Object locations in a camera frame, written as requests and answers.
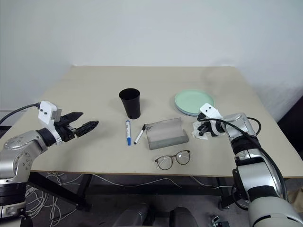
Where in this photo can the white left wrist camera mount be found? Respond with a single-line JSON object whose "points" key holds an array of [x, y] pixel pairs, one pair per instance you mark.
{"points": [[45, 113]]}

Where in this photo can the white marker with black cap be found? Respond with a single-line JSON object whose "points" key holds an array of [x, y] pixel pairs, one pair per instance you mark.
{"points": [[139, 136]]}

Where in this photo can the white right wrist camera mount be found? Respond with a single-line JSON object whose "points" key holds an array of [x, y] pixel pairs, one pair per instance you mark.
{"points": [[209, 110]]}

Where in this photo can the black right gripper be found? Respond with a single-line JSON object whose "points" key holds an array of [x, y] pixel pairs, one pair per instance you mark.
{"points": [[208, 128]]}

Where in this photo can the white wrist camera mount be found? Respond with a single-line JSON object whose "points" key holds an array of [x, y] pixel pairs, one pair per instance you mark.
{"points": [[45, 113], [209, 110]]}

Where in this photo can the light blue plate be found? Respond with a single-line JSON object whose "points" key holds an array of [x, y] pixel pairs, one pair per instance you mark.
{"points": [[187, 113]]}

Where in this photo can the small black device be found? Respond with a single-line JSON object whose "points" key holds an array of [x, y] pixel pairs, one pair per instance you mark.
{"points": [[219, 222]]}

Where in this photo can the black bulky object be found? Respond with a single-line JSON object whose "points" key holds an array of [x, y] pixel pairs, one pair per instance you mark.
{"points": [[292, 132]]}

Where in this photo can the dark rounded shape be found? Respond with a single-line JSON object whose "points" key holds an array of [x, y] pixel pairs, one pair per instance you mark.
{"points": [[136, 216], [181, 217]]}

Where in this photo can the brown round-framed glasses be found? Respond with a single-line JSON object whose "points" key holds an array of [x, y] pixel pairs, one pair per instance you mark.
{"points": [[172, 160]]}

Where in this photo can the black plastic cup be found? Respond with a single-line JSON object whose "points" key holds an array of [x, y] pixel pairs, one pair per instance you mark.
{"points": [[130, 104]]}

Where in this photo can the white marker with blue cap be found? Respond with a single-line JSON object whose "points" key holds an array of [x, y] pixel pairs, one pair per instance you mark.
{"points": [[128, 133]]}

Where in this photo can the crumpled white cloth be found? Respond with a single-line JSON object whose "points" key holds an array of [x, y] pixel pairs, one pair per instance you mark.
{"points": [[195, 133]]}

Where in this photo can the black table frame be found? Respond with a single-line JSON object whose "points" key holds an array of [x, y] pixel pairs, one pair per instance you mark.
{"points": [[59, 189]]}

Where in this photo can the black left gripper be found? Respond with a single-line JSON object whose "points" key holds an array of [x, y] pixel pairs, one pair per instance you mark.
{"points": [[65, 131]]}

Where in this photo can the clear grey glasses case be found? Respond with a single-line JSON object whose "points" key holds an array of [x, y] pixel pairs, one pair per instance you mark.
{"points": [[165, 134]]}

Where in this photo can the mint green plate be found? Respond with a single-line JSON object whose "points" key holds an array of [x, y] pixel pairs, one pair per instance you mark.
{"points": [[193, 99]]}

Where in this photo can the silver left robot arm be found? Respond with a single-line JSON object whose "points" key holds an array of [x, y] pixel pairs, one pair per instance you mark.
{"points": [[21, 142]]}

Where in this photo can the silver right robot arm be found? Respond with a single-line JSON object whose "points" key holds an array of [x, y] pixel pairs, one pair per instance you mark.
{"points": [[260, 175]]}

